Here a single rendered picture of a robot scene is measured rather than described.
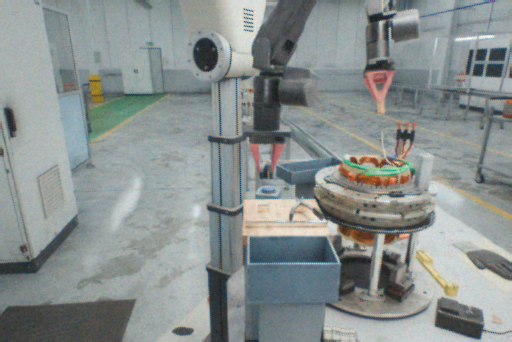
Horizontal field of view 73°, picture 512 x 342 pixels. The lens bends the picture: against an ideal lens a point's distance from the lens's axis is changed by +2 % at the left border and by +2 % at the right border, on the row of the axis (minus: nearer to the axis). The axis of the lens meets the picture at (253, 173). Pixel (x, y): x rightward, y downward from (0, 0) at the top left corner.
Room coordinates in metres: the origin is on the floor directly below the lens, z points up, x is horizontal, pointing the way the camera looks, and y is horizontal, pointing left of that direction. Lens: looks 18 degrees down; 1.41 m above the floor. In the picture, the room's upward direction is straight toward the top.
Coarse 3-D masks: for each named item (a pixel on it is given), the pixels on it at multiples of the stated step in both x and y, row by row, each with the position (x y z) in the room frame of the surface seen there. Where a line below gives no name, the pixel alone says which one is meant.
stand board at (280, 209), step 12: (252, 204) 0.81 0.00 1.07; (264, 204) 0.81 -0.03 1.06; (276, 204) 0.81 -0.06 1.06; (288, 204) 0.81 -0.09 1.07; (312, 204) 0.81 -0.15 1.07; (252, 216) 0.74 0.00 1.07; (264, 216) 0.74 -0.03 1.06; (276, 216) 0.74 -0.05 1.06; (288, 216) 0.74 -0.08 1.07; (300, 216) 0.74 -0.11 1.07; (312, 216) 0.74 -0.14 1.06; (252, 228) 0.67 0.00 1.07; (264, 228) 0.67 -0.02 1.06; (276, 228) 0.67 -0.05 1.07; (288, 228) 0.67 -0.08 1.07; (300, 228) 0.67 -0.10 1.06; (312, 228) 0.67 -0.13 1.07; (324, 228) 0.67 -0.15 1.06
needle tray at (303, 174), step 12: (276, 168) 1.17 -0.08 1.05; (288, 168) 1.19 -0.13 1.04; (300, 168) 1.21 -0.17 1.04; (312, 168) 1.23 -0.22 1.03; (324, 168) 1.13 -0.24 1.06; (288, 180) 1.09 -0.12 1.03; (300, 180) 1.09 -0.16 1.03; (312, 180) 1.11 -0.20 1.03; (300, 192) 1.16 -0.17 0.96; (312, 192) 1.13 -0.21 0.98
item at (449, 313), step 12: (444, 300) 0.73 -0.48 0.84; (456, 300) 0.73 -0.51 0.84; (444, 312) 0.70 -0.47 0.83; (456, 312) 0.69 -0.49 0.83; (480, 312) 0.70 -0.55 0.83; (444, 324) 0.70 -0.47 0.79; (456, 324) 0.68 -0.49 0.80; (468, 324) 0.67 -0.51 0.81; (480, 324) 0.66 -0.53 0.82; (468, 336) 0.67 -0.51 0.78; (480, 336) 0.66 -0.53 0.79
